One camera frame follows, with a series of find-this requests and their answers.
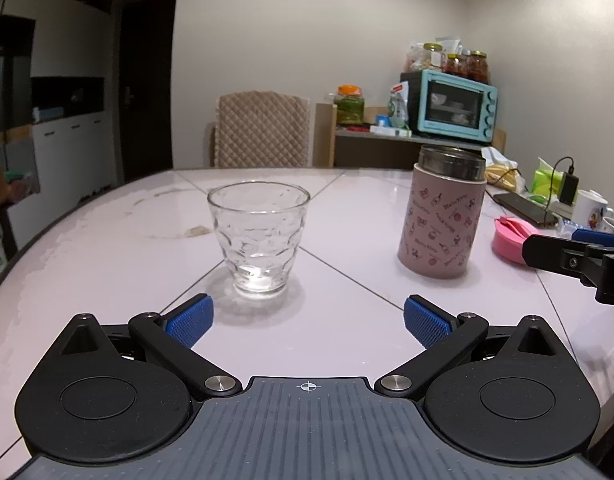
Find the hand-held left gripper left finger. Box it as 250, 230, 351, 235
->
46, 293, 244, 402

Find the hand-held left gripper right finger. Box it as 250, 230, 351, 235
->
374, 294, 570, 401

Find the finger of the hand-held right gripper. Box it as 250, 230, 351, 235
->
521, 233, 614, 306
571, 228, 614, 249

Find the pink printed thermos bottle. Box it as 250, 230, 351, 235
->
397, 144, 488, 280

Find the clear dimpled glass cup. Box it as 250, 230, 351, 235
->
207, 182, 312, 299

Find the pink bottle cap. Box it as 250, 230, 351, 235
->
491, 214, 544, 267

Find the white printed mug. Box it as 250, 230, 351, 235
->
571, 189, 614, 231

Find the black phone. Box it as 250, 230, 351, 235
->
492, 191, 558, 226

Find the black charger plug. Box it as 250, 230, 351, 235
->
558, 172, 580, 206

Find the green tissue pack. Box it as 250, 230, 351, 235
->
531, 157, 566, 197

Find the yellow snack bag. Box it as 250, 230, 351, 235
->
481, 147, 522, 192

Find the teal toaster oven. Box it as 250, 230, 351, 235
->
400, 69, 499, 141

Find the wooden shelf unit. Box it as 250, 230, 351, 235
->
314, 103, 508, 170

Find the chair with beige quilted cover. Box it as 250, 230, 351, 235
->
204, 90, 312, 169

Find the white and green snack packet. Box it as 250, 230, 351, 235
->
387, 82, 412, 130

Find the green jar with orange lid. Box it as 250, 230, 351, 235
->
335, 84, 366, 127

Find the pale jar with yellow lid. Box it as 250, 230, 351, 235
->
422, 42, 446, 72

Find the clear snack bag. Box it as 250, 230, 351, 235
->
404, 41, 429, 74

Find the dark door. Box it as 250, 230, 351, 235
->
118, 0, 177, 187

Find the white cabinet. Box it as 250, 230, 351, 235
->
0, 0, 116, 253

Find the black charger cable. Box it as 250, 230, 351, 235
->
487, 156, 576, 223

